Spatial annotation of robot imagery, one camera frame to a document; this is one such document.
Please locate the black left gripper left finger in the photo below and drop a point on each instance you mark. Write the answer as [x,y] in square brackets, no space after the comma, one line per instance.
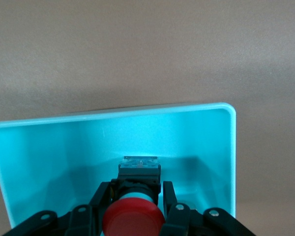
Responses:
[78,223]

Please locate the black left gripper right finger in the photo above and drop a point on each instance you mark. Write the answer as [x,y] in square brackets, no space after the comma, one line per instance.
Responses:
[186,223]

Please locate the red mushroom push button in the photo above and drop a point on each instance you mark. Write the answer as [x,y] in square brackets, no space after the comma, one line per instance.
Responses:
[132,218]

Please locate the cyan plastic bin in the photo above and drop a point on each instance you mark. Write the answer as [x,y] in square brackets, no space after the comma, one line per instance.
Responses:
[64,152]

